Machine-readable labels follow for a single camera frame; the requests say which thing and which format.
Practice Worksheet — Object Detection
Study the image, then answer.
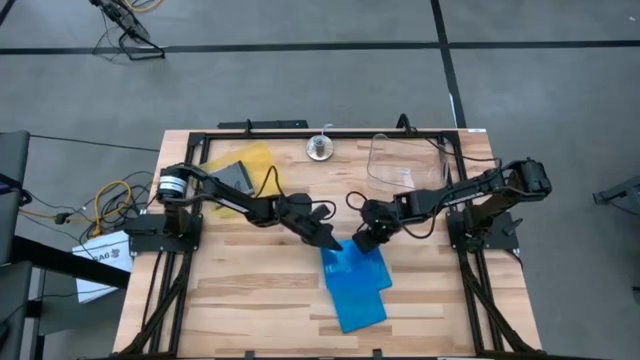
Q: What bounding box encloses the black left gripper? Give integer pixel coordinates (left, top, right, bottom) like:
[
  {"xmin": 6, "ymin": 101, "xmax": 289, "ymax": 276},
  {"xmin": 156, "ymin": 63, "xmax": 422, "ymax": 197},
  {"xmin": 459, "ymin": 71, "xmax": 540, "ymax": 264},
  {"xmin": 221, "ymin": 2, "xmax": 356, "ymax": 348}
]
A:
[{"xmin": 274, "ymin": 191, "xmax": 345, "ymax": 250}]

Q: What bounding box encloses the black floor stand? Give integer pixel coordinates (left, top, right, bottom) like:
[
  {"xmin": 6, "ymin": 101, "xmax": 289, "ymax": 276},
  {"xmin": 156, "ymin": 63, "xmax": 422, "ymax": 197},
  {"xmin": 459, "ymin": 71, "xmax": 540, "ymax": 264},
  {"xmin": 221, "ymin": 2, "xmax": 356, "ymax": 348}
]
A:
[{"xmin": 89, "ymin": 0, "xmax": 166, "ymax": 61}]

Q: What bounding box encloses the brass spool with white tag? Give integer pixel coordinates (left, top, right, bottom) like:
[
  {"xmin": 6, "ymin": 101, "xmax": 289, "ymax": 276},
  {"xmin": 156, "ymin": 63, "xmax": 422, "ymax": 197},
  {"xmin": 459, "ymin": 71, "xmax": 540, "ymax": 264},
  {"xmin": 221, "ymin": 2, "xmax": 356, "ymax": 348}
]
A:
[{"xmin": 306, "ymin": 122, "xmax": 335, "ymax": 162}]

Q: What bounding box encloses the black aluminium rig frame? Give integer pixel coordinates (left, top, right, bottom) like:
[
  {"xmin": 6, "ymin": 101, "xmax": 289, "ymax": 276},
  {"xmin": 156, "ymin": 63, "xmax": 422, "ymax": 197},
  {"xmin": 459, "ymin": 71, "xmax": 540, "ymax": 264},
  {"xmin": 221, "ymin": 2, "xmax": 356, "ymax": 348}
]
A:
[{"xmin": 113, "ymin": 127, "xmax": 544, "ymax": 360}]

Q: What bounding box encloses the clear plastic bin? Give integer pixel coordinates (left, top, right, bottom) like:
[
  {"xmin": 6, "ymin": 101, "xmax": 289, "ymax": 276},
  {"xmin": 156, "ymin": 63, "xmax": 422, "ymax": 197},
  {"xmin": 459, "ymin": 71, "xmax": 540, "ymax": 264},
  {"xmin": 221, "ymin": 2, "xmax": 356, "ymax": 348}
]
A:
[{"xmin": 366, "ymin": 133, "xmax": 450, "ymax": 195}]

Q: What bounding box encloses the black desk edge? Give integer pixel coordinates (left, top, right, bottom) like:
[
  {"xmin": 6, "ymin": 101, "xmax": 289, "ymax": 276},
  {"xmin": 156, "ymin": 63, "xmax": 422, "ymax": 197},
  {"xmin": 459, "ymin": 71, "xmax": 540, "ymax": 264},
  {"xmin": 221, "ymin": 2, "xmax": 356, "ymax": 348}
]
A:
[{"xmin": 0, "ymin": 234, "xmax": 131, "ymax": 290}]

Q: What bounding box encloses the white printed paper sheet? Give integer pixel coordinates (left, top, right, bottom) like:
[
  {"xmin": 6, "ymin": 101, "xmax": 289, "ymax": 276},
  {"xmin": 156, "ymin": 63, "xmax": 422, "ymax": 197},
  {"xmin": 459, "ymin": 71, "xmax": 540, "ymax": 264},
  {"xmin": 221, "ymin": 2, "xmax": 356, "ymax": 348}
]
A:
[{"xmin": 72, "ymin": 230, "xmax": 135, "ymax": 305}]

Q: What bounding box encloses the yellow floor cable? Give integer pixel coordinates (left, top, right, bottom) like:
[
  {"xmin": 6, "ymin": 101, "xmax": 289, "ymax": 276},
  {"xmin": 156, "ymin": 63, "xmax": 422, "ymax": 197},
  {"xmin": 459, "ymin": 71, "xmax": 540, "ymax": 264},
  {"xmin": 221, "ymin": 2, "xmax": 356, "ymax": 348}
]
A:
[{"xmin": 19, "ymin": 179, "xmax": 132, "ymax": 236}]

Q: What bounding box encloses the black power bar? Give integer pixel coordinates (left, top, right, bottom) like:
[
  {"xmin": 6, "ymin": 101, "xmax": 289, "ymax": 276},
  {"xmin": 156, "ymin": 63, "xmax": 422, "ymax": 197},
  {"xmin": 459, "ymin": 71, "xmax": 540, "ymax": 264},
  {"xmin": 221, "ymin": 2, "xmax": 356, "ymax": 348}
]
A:
[{"xmin": 217, "ymin": 118, "xmax": 310, "ymax": 131}]

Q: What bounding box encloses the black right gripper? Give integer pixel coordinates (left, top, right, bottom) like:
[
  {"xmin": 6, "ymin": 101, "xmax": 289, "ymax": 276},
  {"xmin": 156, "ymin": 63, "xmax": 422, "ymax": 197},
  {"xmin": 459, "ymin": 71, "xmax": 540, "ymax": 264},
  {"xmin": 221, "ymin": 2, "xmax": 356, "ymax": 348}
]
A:
[{"xmin": 352, "ymin": 194, "xmax": 417, "ymax": 254}]

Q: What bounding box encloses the clear jewel case black tray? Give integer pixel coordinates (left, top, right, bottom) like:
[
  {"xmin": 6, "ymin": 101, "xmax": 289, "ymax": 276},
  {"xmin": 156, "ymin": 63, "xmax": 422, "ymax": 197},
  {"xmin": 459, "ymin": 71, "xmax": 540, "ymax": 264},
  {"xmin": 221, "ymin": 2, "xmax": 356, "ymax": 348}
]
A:
[{"xmin": 213, "ymin": 159, "xmax": 257, "ymax": 197}]

